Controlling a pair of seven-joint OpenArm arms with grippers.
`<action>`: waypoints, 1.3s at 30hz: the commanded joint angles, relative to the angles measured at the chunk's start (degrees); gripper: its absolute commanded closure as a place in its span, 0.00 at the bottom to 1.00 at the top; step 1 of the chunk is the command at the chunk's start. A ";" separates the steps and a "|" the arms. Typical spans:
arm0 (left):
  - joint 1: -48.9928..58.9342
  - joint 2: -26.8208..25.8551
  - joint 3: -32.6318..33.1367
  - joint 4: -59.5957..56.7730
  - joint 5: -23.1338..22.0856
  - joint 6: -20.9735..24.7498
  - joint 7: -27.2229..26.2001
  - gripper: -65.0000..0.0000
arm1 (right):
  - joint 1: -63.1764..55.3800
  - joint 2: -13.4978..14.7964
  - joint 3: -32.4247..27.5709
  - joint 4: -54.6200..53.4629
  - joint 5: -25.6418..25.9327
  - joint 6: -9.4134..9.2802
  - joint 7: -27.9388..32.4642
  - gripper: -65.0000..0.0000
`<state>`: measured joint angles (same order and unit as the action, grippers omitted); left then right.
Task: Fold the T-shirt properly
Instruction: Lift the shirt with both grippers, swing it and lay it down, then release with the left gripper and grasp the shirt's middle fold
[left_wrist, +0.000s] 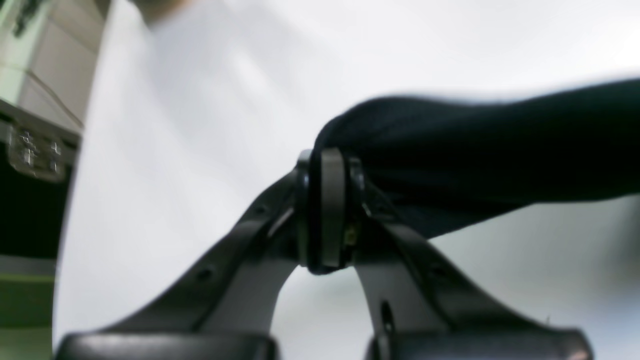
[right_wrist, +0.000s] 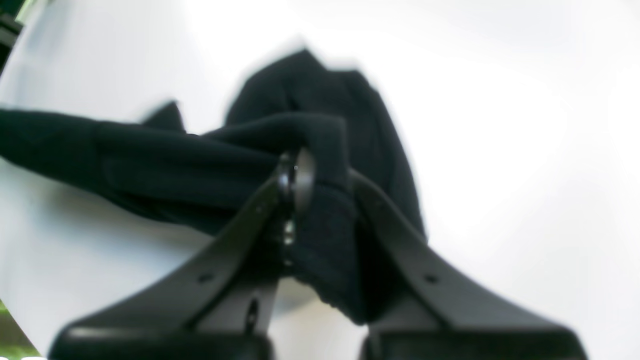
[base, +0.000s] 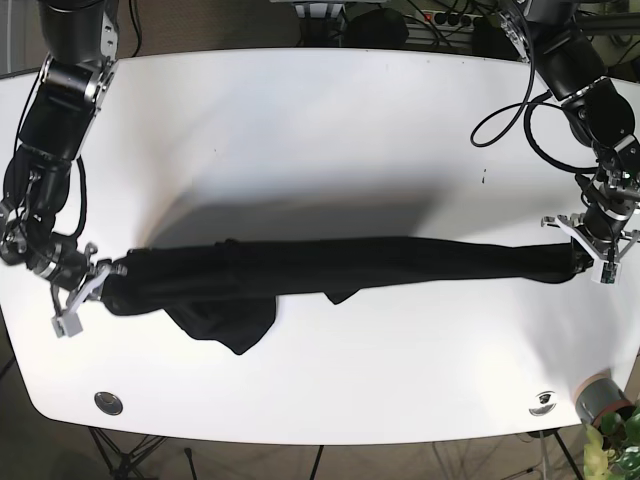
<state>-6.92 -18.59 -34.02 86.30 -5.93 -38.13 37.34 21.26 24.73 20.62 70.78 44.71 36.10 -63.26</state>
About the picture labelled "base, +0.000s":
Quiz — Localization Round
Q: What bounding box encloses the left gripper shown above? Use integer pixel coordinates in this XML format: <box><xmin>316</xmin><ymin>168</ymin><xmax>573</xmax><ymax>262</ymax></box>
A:
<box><xmin>541</xmin><ymin>170</ymin><xmax>639</xmax><ymax>285</ymax></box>

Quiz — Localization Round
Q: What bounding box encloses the black T-shirt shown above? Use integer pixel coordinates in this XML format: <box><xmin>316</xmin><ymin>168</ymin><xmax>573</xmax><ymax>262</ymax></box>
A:
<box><xmin>101</xmin><ymin>237</ymin><xmax>584</xmax><ymax>355</ymax></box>

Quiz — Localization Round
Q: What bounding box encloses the green potted plant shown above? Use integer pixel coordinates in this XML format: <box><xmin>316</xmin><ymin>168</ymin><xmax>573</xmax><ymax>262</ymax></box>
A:
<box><xmin>583</xmin><ymin>405</ymin><xmax>639</xmax><ymax>480</ymax></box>

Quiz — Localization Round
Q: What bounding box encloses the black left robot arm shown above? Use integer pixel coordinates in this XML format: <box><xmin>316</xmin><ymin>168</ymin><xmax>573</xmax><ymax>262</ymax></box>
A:
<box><xmin>497</xmin><ymin>1</ymin><xmax>639</xmax><ymax>285</ymax></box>

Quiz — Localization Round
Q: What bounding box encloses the left silver table grommet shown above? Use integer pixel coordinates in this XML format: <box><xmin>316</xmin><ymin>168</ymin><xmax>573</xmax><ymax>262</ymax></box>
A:
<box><xmin>94</xmin><ymin>391</ymin><xmax>123</xmax><ymax>416</ymax></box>

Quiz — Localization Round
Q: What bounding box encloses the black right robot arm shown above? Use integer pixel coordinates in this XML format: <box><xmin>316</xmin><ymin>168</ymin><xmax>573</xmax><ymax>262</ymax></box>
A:
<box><xmin>1</xmin><ymin>1</ymin><xmax>126</xmax><ymax>337</ymax></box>

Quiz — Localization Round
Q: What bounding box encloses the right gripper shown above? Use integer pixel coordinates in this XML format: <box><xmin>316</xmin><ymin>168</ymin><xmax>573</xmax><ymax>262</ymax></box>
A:
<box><xmin>1</xmin><ymin>215</ymin><xmax>128</xmax><ymax>338</ymax></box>

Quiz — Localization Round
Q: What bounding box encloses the grey plant pot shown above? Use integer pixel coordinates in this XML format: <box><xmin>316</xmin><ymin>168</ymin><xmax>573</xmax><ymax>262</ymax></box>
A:
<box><xmin>573</xmin><ymin>373</ymin><xmax>635</xmax><ymax>426</ymax></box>

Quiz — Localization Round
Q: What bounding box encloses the right silver table grommet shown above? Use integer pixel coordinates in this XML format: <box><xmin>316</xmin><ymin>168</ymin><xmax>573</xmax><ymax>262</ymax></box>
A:
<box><xmin>528</xmin><ymin>390</ymin><xmax>558</xmax><ymax>417</ymax></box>

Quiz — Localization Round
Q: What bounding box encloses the silver table grommet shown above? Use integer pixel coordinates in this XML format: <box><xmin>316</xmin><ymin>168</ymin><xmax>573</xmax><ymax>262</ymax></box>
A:
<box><xmin>528</xmin><ymin>390</ymin><xmax>558</xmax><ymax>417</ymax></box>
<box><xmin>94</xmin><ymin>391</ymin><xmax>123</xmax><ymax>416</ymax></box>

